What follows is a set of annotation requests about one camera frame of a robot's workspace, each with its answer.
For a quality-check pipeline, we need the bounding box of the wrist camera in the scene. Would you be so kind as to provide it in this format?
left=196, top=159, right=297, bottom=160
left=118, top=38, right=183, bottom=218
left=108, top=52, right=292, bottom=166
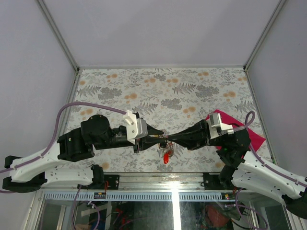
left=123, top=110, right=148, bottom=144
left=206, top=113, right=234, bottom=139

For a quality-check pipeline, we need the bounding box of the floral table mat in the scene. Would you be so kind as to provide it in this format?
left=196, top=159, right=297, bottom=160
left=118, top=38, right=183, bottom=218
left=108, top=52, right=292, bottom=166
left=66, top=68, right=256, bottom=173

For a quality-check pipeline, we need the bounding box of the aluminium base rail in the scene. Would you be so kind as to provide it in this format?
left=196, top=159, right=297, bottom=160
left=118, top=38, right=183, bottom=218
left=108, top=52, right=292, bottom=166
left=47, top=172, right=250, bottom=202

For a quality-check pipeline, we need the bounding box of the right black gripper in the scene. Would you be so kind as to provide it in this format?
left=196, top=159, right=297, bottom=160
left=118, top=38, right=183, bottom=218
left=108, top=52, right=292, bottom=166
left=166, top=119, right=226, bottom=150

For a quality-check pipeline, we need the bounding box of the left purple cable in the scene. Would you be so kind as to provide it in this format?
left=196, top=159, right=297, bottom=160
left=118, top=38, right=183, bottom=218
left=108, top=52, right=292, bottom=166
left=0, top=102, right=128, bottom=194

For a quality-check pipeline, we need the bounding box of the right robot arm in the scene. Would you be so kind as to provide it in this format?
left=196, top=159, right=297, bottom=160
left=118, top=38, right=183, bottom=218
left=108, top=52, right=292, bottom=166
left=167, top=114, right=307, bottom=219

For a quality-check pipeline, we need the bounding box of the key bunch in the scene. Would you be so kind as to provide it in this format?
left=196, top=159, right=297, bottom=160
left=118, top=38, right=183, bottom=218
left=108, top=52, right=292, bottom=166
left=156, top=135, right=174, bottom=164

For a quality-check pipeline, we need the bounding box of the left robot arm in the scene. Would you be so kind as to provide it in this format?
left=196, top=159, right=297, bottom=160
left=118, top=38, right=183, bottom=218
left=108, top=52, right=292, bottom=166
left=2, top=115, right=167, bottom=193

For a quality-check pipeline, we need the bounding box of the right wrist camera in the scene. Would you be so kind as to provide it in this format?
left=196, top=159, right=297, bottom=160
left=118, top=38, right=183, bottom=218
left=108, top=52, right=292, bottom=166
left=206, top=113, right=234, bottom=139

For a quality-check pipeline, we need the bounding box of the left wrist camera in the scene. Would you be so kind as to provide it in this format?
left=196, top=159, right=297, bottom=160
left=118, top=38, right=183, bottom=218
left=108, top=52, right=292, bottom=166
left=123, top=110, right=148, bottom=144

